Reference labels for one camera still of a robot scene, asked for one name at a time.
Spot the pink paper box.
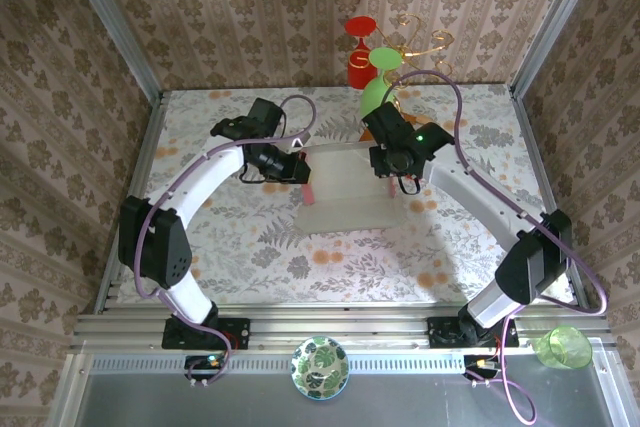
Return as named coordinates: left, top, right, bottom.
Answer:
left=293, top=141, right=407, bottom=234

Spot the green wine glass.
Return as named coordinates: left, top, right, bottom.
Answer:
left=358, top=46, right=403, bottom=118

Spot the red wine glass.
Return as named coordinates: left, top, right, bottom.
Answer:
left=344, top=16, right=377, bottom=92

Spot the leaf pattern bowl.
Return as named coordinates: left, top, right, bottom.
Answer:
left=291, top=336, right=350, bottom=402

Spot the small black circuit board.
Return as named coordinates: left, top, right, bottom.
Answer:
left=463, top=354, right=506, bottom=382
left=184, top=354, right=230, bottom=382

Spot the green transparent cup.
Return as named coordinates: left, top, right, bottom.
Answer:
left=535, top=325, right=594, bottom=371

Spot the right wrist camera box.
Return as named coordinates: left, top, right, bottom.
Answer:
left=361, top=101, right=417, bottom=148

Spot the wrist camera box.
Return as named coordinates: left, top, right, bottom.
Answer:
left=361, top=101, right=417, bottom=148
left=248, top=98, right=285, bottom=132

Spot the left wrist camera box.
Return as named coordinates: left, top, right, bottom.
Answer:
left=248, top=98, right=285, bottom=132

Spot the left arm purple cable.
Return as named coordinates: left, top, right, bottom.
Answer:
left=135, top=94, right=318, bottom=386

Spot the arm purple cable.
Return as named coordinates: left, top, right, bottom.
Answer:
left=392, top=70, right=610, bottom=423
left=135, top=94, right=318, bottom=386

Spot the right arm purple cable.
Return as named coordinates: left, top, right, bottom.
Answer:
left=392, top=70, right=610, bottom=423

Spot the gold wire glass rack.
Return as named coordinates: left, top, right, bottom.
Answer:
left=355, top=13, right=455, bottom=113

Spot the aluminium table side rail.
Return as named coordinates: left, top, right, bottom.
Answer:
left=509, top=86, right=591, bottom=311
left=94, top=91, right=166, bottom=316

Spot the aluminium front rail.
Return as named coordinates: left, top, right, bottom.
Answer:
left=69, top=310, right=614, bottom=352

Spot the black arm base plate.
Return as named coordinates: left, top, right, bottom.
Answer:
left=427, top=315, right=519, bottom=348
left=161, top=317, right=251, bottom=351

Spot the grey slotted cable duct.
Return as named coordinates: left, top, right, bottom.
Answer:
left=89, top=352, right=539, bottom=374

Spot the aluminium frame post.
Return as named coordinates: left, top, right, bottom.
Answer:
left=509, top=0, right=609, bottom=98
left=55, top=0, right=164, bottom=103

